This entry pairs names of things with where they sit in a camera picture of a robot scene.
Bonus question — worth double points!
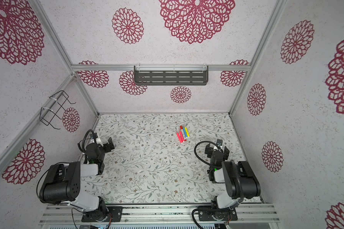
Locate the yellow highlighter pen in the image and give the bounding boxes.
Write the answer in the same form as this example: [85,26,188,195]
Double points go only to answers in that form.
[184,127,190,138]

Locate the white marker pen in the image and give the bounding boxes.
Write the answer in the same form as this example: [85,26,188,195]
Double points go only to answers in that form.
[180,126,186,141]

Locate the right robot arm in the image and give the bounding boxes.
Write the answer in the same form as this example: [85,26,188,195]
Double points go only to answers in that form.
[204,142,261,210]

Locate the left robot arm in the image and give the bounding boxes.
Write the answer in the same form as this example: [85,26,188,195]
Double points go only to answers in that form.
[37,137,115,220]

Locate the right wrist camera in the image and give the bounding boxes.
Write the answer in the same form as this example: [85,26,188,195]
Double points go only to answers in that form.
[215,139,223,150]

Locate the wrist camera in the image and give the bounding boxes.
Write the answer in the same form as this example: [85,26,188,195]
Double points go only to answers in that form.
[90,132,98,143]
[215,139,223,150]

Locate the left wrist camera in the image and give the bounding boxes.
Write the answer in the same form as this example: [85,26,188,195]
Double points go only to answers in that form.
[90,132,98,143]

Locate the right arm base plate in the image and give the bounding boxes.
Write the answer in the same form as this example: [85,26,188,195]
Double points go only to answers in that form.
[197,206,238,221]

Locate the aluminium front rail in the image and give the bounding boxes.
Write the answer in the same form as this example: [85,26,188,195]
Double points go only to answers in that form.
[40,204,280,227]

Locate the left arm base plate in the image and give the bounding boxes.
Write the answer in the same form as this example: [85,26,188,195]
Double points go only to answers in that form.
[81,206,123,222]

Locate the black wire wall rack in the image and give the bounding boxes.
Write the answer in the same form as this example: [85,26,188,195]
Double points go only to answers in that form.
[39,90,76,130]

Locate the grey slotted wall shelf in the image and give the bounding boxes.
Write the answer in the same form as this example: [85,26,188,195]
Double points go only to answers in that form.
[133,65,209,86]

